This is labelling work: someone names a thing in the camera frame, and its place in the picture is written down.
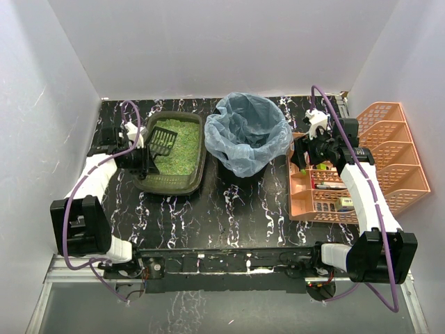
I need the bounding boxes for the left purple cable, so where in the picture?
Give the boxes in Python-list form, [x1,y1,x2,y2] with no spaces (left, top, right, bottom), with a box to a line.
[64,100,143,303]

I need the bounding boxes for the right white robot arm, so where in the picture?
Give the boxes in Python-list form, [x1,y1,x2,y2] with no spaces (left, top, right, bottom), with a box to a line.
[291,111,418,285]

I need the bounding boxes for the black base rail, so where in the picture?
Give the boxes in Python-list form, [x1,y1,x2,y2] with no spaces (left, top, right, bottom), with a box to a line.
[97,245,352,303]

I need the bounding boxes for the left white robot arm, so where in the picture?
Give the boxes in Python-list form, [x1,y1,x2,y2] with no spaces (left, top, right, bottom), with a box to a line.
[50,124,152,264]

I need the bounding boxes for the green litter pellets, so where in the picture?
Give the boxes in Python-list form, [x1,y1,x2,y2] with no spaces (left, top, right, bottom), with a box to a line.
[154,119,200,175]

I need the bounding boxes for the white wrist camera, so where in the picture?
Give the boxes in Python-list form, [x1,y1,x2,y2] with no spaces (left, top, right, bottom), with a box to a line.
[120,122,147,148]
[305,109,331,140]

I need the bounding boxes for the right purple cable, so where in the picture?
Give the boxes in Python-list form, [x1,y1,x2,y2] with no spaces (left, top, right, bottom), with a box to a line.
[310,85,401,313]

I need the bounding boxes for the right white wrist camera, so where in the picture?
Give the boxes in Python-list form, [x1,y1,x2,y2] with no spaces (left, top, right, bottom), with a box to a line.
[305,109,331,140]

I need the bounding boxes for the dark green litter box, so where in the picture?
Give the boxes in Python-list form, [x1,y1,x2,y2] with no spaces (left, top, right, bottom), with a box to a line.
[133,111,207,196]

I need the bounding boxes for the orange desk organizer tray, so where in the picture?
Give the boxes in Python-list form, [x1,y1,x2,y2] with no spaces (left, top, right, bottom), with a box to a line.
[286,144,358,225]

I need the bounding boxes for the black litter scoop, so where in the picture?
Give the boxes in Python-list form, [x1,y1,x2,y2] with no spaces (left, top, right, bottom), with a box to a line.
[148,126,177,159]

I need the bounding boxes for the orange file rack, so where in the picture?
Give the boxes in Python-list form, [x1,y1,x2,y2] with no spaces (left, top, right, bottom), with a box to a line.
[357,102,430,216]

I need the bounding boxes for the blue plastic bag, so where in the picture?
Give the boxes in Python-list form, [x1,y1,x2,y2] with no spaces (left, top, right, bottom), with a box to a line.
[204,92,293,178]

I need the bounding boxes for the purple cable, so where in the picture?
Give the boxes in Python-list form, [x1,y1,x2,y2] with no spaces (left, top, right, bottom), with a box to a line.
[64,100,143,303]
[310,85,401,313]

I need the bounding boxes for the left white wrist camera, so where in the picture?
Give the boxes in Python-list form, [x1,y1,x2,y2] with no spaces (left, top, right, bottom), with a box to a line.
[120,122,147,148]

